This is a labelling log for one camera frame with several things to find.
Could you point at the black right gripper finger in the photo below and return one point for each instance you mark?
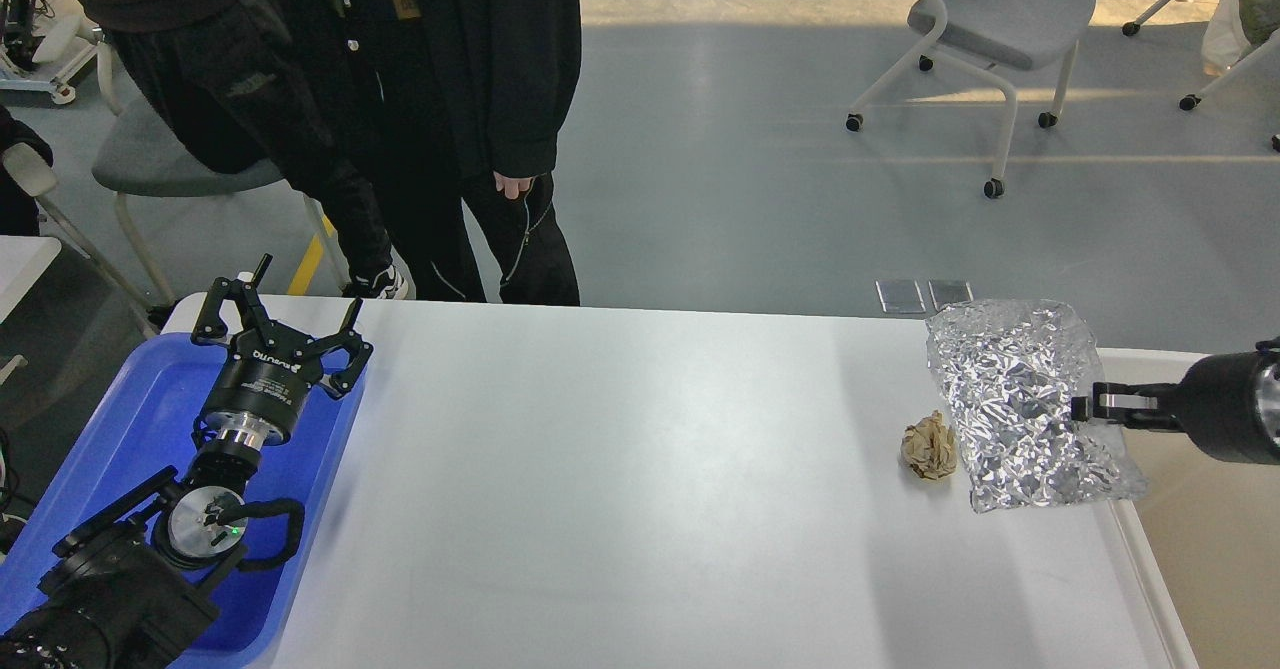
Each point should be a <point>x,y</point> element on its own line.
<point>1142,407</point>

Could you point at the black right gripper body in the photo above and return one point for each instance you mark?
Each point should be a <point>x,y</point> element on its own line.
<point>1227,405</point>

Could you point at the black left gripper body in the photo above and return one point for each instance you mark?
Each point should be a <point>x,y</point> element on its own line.
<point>262,389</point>

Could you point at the aluminium foil sheet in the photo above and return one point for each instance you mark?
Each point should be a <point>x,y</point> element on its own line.
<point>1008,371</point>

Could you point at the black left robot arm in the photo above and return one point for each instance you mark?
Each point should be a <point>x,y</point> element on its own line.
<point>176,532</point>

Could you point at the beige plastic bin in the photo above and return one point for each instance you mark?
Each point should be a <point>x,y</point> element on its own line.
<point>1213,527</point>

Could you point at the grey chair behind persons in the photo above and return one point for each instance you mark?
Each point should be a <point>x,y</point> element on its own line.
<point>142,157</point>

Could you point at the white side table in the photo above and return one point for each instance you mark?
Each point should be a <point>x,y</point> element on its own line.
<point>23,261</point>

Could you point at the crumpled brown paper ball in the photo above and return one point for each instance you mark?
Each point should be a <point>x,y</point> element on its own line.
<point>928,448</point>

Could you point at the metal floor plate right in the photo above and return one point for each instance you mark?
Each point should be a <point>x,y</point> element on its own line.
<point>949,292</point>

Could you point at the metal floor plate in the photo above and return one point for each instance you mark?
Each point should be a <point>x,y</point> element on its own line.
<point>949,292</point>
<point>900,297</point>

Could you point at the white chair at left edge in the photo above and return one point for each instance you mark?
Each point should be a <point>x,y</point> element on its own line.
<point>29,178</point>

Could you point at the white chair at edge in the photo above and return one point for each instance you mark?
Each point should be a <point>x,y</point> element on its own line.
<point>29,178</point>
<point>1242,33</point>

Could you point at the metal floor plate left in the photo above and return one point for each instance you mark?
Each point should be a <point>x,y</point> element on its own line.
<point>900,297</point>

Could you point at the person in dark trousers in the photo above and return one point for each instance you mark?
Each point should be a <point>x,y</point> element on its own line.
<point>223,76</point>

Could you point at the white chair at right edge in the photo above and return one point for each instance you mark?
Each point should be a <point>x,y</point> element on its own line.
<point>1242,33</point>

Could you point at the white equipment stand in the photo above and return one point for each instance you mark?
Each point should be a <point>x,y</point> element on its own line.
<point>43,51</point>

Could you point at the person in black jacket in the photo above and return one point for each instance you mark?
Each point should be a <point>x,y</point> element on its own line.
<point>452,109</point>

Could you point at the grey white office chair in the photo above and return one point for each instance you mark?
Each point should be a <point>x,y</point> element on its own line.
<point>976,36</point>

